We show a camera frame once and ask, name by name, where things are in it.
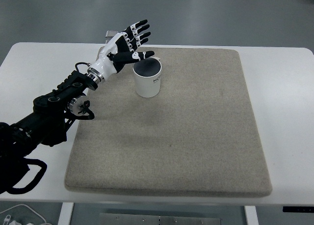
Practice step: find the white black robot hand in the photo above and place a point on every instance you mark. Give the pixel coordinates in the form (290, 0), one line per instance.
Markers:
(117, 51)

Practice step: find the white ribbed cup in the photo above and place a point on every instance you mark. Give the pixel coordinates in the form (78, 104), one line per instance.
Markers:
(147, 76)

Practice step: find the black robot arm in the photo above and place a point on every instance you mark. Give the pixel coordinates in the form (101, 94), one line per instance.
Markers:
(54, 113)

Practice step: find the beige felt mat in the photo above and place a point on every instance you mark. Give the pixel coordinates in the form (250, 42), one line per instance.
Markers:
(197, 137)

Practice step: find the white table leg left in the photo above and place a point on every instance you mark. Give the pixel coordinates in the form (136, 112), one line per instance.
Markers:
(65, 213)

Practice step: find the white table leg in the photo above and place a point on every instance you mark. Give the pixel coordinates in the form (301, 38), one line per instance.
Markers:
(65, 213)
(251, 215)

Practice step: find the white table leg right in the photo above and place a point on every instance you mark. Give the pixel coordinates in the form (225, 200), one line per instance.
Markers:
(251, 215)

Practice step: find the black desk control panel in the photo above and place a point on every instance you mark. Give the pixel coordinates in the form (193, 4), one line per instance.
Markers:
(298, 209)

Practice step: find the metal bracket behind table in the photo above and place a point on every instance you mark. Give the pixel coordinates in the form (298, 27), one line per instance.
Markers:
(111, 36)

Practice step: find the metal table base plate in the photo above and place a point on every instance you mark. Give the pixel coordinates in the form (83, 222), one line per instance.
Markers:
(129, 219)

